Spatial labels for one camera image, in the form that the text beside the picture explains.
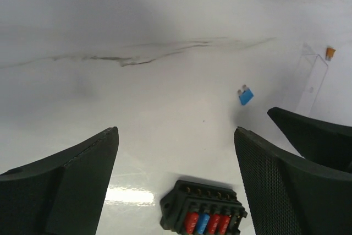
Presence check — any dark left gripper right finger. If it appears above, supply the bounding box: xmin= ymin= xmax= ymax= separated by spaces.
xmin=234 ymin=127 xmax=351 ymax=234

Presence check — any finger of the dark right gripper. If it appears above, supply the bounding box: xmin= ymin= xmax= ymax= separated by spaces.
xmin=267 ymin=107 xmax=351 ymax=173

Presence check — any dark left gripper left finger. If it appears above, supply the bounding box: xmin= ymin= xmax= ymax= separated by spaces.
xmin=1 ymin=127 xmax=119 ymax=234

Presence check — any red blade fuse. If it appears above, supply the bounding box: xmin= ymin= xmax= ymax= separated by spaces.
xmin=206 ymin=214 xmax=221 ymax=234
xmin=217 ymin=215 xmax=231 ymax=235
xmin=183 ymin=211 xmax=199 ymax=234

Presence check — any clear fuse box cover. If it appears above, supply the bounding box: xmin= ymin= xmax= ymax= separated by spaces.
xmin=294 ymin=43 xmax=328 ymax=116

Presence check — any blue blade fuse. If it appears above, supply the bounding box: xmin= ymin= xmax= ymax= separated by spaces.
xmin=237 ymin=85 xmax=254 ymax=106
xmin=195 ymin=213 xmax=210 ymax=234

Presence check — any black fuse box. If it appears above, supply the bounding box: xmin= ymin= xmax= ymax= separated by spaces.
xmin=160 ymin=180 xmax=248 ymax=235

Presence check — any small orange blade fuse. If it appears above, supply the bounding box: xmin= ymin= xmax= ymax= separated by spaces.
xmin=325 ymin=47 xmax=336 ymax=61

